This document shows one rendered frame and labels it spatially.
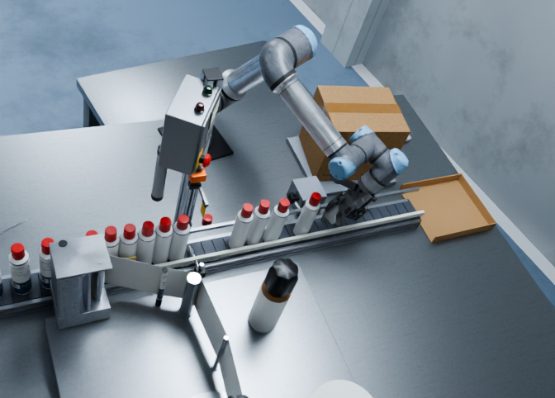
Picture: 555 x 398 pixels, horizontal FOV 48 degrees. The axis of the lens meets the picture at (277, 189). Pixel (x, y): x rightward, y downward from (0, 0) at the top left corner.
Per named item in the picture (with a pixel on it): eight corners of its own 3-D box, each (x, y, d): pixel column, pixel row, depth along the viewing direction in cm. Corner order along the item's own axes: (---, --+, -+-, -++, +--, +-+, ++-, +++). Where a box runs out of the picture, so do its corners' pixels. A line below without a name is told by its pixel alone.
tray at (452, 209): (431, 243, 232) (435, 237, 229) (398, 190, 245) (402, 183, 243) (491, 229, 244) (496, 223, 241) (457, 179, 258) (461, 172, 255)
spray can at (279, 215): (265, 247, 206) (280, 210, 191) (260, 234, 209) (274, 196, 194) (279, 244, 208) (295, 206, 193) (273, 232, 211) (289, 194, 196)
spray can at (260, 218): (247, 248, 204) (260, 210, 189) (241, 236, 206) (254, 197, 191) (261, 245, 206) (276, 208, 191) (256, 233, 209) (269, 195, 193)
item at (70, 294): (58, 329, 171) (55, 281, 152) (49, 290, 178) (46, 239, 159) (110, 318, 176) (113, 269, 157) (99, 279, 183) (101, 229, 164)
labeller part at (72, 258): (56, 280, 152) (56, 278, 152) (48, 244, 158) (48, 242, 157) (112, 269, 158) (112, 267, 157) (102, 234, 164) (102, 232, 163)
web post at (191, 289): (180, 319, 182) (188, 286, 168) (175, 306, 184) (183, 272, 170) (195, 315, 184) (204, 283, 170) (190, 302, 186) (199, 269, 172)
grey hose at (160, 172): (152, 202, 182) (159, 153, 167) (149, 192, 184) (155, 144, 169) (164, 200, 184) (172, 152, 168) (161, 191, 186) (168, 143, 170)
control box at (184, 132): (157, 165, 164) (164, 113, 150) (177, 124, 175) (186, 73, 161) (193, 177, 164) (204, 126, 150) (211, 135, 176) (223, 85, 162)
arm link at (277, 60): (254, 43, 183) (356, 174, 184) (277, 30, 189) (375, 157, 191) (237, 63, 192) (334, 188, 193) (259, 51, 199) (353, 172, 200)
